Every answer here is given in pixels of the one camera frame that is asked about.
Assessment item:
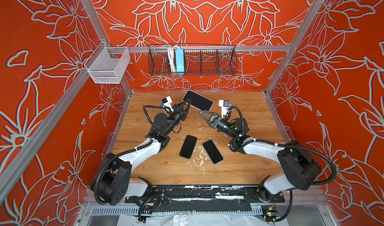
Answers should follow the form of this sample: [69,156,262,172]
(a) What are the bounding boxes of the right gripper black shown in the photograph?
[201,111,239,140]

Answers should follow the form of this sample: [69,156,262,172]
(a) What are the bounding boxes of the blue box in basket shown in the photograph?
[175,48,185,75]

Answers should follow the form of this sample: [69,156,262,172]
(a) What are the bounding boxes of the left black smartphone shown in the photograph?
[179,135,198,159]

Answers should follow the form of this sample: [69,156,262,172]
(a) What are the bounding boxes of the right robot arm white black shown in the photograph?
[200,106,338,195]

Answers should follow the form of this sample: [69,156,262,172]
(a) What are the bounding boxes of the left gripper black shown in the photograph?
[163,100,190,136]

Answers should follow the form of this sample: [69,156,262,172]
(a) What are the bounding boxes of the black wire wall basket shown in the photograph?
[148,44,239,76]

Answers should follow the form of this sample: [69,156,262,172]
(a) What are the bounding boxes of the middle black smartphone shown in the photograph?
[203,140,224,165]

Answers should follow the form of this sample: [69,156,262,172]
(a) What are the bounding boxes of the white mesh wall basket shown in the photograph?
[85,44,131,84]

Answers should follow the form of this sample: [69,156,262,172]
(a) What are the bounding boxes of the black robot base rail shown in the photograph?
[125,185,286,214]

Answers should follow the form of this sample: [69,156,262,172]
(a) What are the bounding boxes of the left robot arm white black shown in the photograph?
[90,99,192,206]

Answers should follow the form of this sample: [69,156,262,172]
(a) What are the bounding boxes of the phone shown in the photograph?
[183,91,213,111]

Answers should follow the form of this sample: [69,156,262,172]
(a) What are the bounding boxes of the small green circuit board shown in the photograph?
[262,206,279,224]

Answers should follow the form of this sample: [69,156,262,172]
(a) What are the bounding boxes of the black smartphone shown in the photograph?
[179,135,198,159]
[203,140,224,165]

